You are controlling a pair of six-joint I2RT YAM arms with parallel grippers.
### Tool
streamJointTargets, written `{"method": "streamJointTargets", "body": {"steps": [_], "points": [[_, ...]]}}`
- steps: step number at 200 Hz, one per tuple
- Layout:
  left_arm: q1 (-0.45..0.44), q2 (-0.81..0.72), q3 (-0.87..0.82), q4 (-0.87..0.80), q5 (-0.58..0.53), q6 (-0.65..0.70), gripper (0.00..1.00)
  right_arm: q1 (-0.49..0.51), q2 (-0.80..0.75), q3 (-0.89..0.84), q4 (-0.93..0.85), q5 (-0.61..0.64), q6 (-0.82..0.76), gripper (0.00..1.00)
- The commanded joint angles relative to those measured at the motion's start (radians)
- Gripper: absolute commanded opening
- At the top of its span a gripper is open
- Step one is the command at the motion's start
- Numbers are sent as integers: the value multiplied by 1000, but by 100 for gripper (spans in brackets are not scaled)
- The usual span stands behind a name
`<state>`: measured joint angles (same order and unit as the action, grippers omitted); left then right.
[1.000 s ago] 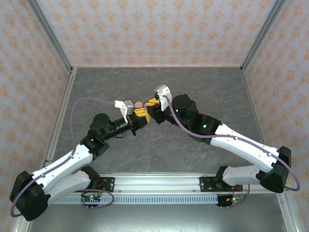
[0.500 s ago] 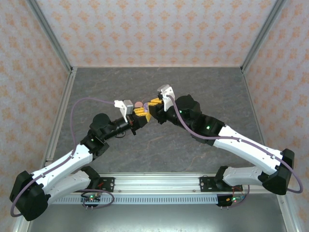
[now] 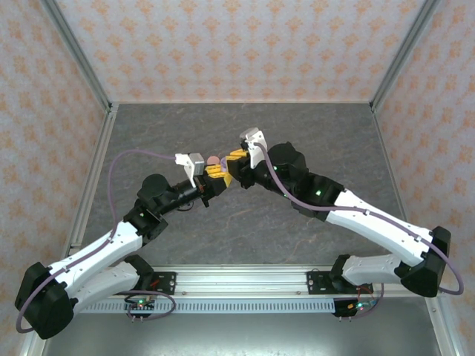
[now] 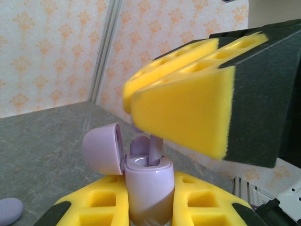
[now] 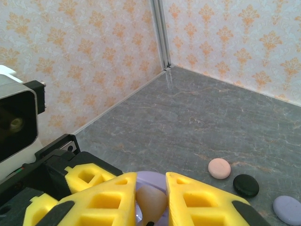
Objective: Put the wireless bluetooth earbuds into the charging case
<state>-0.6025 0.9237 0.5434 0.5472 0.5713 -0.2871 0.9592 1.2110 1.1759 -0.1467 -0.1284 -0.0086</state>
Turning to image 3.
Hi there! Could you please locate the grey metal bottom sheet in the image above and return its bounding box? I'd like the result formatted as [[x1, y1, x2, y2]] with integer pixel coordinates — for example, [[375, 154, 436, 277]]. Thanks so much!
[[40, 311, 446, 356]]

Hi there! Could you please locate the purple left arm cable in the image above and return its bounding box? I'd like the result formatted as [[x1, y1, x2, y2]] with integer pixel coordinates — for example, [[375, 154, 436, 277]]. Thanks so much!
[[16, 148, 178, 332]]

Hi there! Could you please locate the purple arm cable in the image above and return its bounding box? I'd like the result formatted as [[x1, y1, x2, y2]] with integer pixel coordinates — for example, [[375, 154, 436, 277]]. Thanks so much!
[[16, 148, 178, 332], [253, 140, 465, 320]]

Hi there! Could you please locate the aluminium table side rail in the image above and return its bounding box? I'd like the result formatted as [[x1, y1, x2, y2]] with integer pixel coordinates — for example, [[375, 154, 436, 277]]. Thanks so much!
[[68, 103, 119, 248], [370, 103, 409, 223]]

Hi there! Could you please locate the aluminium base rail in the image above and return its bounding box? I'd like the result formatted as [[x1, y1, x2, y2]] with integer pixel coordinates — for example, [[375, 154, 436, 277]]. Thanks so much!
[[68, 263, 445, 297]]

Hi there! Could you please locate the white slotted cable duct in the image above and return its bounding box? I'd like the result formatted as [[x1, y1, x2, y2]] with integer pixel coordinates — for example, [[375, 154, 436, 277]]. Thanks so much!
[[76, 299, 359, 315]]

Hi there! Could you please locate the aluminium corner post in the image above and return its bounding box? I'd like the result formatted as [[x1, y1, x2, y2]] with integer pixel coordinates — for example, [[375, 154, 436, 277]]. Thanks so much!
[[39, 0, 114, 112], [370, 0, 442, 112]]

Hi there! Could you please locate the aluminium frame side bar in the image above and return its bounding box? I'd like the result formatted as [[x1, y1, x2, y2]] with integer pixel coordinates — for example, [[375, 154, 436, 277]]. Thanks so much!
[[18, 335, 48, 356], [422, 296, 467, 356]]

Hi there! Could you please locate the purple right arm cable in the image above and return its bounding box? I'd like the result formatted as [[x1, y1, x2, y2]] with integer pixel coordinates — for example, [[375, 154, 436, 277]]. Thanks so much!
[[253, 140, 465, 320]]

